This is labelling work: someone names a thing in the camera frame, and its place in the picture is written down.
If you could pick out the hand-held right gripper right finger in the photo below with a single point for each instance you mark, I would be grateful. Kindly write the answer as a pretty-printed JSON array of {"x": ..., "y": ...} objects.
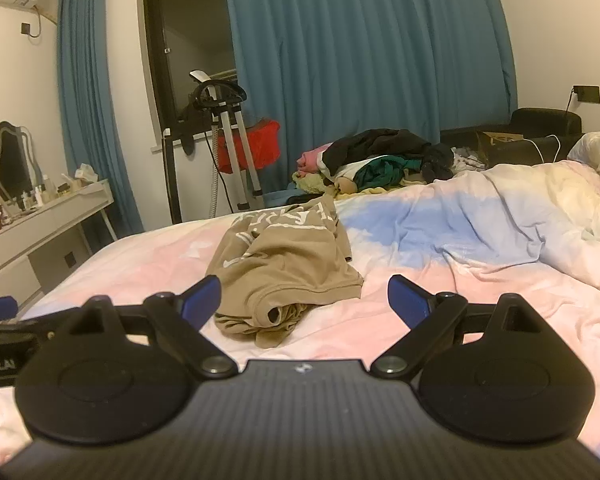
[{"x": 406, "y": 300}]

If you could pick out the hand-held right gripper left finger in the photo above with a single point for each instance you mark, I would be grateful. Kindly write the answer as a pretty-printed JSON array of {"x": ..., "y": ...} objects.
[{"x": 203, "y": 299}]

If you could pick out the tan printed t-shirt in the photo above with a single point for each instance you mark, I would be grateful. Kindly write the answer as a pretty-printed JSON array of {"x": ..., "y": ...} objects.
[{"x": 285, "y": 270}]

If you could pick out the pile of mixed clothes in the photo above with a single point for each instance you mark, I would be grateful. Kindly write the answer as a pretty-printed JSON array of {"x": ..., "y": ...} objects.
[{"x": 380, "y": 160}]

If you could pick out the pastel bed cover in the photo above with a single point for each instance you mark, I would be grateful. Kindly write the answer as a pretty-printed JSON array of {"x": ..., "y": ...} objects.
[{"x": 480, "y": 240}]

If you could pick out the white dressing table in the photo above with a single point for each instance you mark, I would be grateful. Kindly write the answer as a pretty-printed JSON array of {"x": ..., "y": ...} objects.
[{"x": 45, "y": 220}]

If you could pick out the group of cosmetic bottles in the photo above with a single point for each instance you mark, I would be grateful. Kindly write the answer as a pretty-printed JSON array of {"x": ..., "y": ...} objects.
[{"x": 30, "y": 197}]

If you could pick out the wavy-framed mirror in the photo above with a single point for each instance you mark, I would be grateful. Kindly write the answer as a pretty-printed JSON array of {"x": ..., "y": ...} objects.
[{"x": 12, "y": 160}]

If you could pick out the tissue box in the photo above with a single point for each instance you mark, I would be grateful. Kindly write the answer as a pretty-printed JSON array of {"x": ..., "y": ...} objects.
[{"x": 82, "y": 175}]

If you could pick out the red cloth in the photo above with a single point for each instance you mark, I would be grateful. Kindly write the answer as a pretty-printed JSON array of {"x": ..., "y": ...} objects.
[{"x": 260, "y": 145}]

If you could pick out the cardboard box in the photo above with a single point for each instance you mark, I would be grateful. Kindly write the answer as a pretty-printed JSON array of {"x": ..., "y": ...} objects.
[{"x": 495, "y": 142}]

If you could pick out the narrow blue curtain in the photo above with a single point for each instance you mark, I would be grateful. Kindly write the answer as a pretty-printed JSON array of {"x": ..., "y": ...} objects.
[{"x": 87, "y": 110}]

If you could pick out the wide blue curtain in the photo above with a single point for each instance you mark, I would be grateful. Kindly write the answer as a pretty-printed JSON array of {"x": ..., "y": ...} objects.
[{"x": 370, "y": 60}]

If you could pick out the dark window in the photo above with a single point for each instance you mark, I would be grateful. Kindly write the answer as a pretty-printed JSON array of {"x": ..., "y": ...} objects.
[{"x": 190, "y": 35}]

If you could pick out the black wall socket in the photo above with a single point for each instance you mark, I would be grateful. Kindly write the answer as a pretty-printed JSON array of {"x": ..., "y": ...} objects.
[{"x": 587, "y": 94}]

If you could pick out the small black wall box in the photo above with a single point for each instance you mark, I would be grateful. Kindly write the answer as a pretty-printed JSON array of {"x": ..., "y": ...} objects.
[{"x": 26, "y": 28}]

